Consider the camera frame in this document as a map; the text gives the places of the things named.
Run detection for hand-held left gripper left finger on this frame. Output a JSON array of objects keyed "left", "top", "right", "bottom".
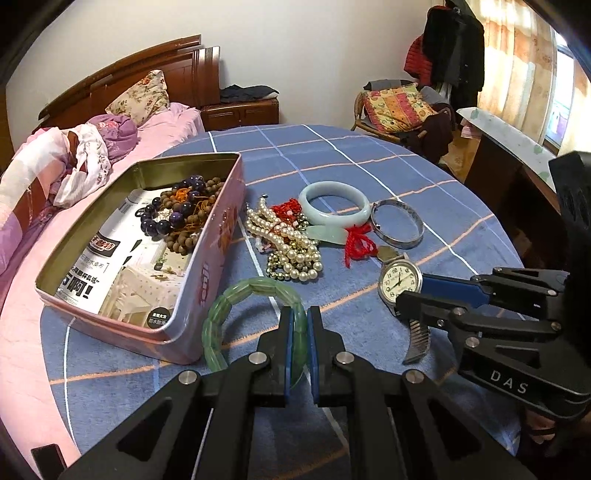
[{"left": 58, "top": 307, "right": 296, "bottom": 480}]

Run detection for pink tin box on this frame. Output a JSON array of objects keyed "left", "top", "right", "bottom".
[{"left": 34, "top": 151, "right": 247, "bottom": 365}]

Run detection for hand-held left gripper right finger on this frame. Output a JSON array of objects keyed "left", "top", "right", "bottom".
[{"left": 306, "top": 305, "right": 539, "bottom": 480}]

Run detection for red coral bracelet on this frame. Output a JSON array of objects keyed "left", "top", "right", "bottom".
[{"left": 272, "top": 199, "right": 303, "bottom": 241}]

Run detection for pink and white quilt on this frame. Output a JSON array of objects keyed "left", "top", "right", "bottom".
[{"left": 0, "top": 124, "right": 114, "bottom": 296}]

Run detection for printed paper leaflet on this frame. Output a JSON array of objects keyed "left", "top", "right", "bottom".
[{"left": 55, "top": 187, "right": 204, "bottom": 330}]

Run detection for dark wooden desk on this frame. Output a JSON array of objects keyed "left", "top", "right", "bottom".
[{"left": 464, "top": 131, "right": 568, "bottom": 273}]

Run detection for wooden headboard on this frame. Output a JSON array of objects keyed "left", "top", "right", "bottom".
[{"left": 34, "top": 34, "right": 221, "bottom": 134}]

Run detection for red jacket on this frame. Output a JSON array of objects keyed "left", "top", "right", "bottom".
[{"left": 403, "top": 36, "right": 428, "bottom": 86}]

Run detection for rattan chair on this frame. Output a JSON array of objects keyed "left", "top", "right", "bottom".
[{"left": 351, "top": 79, "right": 455, "bottom": 153}]

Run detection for black hanging coat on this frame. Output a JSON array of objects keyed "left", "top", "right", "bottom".
[{"left": 422, "top": 4, "right": 485, "bottom": 109}]

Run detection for person's right hand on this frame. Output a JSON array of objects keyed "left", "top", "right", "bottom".
[{"left": 524, "top": 408, "right": 561, "bottom": 455}]

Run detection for window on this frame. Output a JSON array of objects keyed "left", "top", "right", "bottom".
[{"left": 542, "top": 44, "right": 575, "bottom": 148}]

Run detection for pale desk cover sheet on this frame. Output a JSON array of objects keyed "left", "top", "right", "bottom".
[{"left": 456, "top": 107, "right": 561, "bottom": 190}]

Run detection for patterned curtain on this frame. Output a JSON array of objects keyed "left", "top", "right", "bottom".
[{"left": 462, "top": 0, "right": 578, "bottom": 139}]

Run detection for bed with pink sheet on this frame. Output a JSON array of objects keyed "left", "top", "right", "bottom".
[{"left": 0, "top": 104, "right": 206, "bottom": 480}]

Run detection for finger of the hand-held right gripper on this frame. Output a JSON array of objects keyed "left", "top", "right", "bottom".
[
  {"left": 421, "top": 267, "right": 572, "bottom": 320},
  {"left": 396, "top": 291, "right": 563, "bottom": 354}
]

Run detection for jade pendant with red cord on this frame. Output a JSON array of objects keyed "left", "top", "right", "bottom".
[{"left": 305, "top": 223, "right": 378, "bottom": 269}]

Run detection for white pearl necklace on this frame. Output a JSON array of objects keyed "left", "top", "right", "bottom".
[{"left": 245, "top": 196, "right": 324, "bottom": 282}]

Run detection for silver metal bangle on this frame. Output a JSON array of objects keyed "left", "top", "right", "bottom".
[{"left": 369, "top": 198, "right": 424, "bottom": 250}]

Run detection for pale jade bangle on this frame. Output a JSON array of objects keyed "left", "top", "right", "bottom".
[{"left": 298, "top": 181, "right": 371, "bottom": 227}]

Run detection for patchwork cushion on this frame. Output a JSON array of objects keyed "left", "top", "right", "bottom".
[{"left": 362, "top": 84, "right": 438, "bottom": 134}]

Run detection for wooden nightstand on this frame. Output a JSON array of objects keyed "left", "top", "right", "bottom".
[{"left": 199, "top": 95, "right": 281, "bottom": 132}]

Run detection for floral pillow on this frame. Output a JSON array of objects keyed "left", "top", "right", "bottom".
[{"left": 105, "top": 69, "right": 171, "bottom": 127}]

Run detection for dark brown garment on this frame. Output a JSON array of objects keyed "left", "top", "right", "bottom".
[{"left": 413, "top": 108, "right": 455, "bottom": 160}]

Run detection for purple bead bracelet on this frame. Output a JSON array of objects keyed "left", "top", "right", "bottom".
[{"left": 141, "top": 173, "right": 208, "bottom": 238}]

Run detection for dark folded clothes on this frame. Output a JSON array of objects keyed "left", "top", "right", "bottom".
[{"left": 219, "top": 84, "right": 280, "bottom": 103}]

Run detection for green stone bead bracelet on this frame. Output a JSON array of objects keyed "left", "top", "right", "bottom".
[{"left": 202, "top": 277, "right": 309, "bottom": 386}]

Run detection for purple cloth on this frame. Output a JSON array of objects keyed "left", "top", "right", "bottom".
[{"left": 85, "top": 113, "right": 139, "bottom": 162}]

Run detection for white floral garment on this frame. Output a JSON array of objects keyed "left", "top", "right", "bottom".
[{"left": 53, "top": 122, "right": 112, "bottom": 207}]

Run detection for silver wristwatch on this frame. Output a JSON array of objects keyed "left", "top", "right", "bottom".
[{"left": 378, "top": 247, "right": 432, "bottom": 365}]

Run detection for blue checked tablecloth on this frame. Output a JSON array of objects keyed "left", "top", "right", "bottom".
[{"left": 41, "top": 124, "right": 527, "bottom": 480}]

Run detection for metallic bead necklace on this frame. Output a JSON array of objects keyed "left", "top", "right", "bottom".
[{"left": 265, "top": 215, "right": 324, "bottom": 280}]

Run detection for brown wooden bead bracelet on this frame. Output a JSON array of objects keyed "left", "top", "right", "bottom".
[{"left": 159, "top": 178, "right": 227, "bottom": 254}]

